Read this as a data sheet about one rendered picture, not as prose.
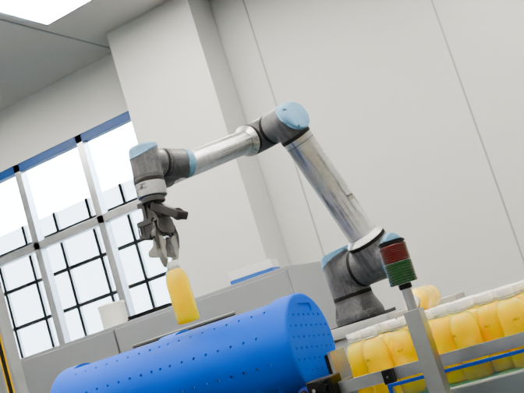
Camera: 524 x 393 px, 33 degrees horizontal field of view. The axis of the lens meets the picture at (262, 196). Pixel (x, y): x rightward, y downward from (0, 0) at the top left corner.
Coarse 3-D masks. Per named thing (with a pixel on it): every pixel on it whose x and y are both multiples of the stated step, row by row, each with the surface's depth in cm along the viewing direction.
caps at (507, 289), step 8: (504, 288) 206; (512, 288) 211; (520, 288) 217; (472, 296) 223; (480, 296) 211; (488, 296) 211; (496, 296) 217; (448, 304) 222; (456, 304) 211; (464, 304) 211; (472, 304) 217; (432, 312) 217; (440, 312) 216
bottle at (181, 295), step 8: (168, 272) 253; (176, 272) 253; (184, 272) 254; (168, 280) 253; (176, 280) 252; (184, 280) 253; (168, 288) 253; (176, 288) 251; (184, 288) 252; (176, 296) 251; (184, 296) 251; (192, 296) 253; (176, 304) 252; (184, 304) 251; (192, 304) 252; (176, 312) 252; (184, 312) 251; (192, 312) 251; (184, 320) 251; (192, 320) 251
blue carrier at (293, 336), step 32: (224, 320) 252; (256, 320) 243; (288, 320) 238; (320, 320) 255; (128, 352) 267; (160, 352) 257; (192, 352) 250; (224, 352) 244; (256, 352) 238; (288, 352) 234; (320, 352) 248; (64, 384) 274; (96, 384) 265; (128, 384) 259; (160, 384) 253; (192, 384) 248; (224, 384) 244; (256, 384) 240; (288, 384) 237
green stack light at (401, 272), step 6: (390, 264) 194; (396, 264) 194; (402, 264) 194; (408, 264) 194; (390, 270) 195; (396, 270) 194; (402, 270) 193; (408, 270) 194; (414, 270) 195; (390, 276) 195; (396, 276) 194; (402, 276) 193; (408, 276) 193; (414, 276) 194; (390, 282) 195; (396, 282) 194; (402, 282) 193
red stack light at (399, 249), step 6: (390, 246) 194; (396, 246) 194; (402, 246) 195; (384, 252) 195; (390, 252) 195; (396, 252) 194; (402, 252) 194; (408, 252) 196; (384, 258) 196; (390, 258) 194; (396, 258) 194; (402, 258) 194; (408, 258) 196; (384, 264) 196
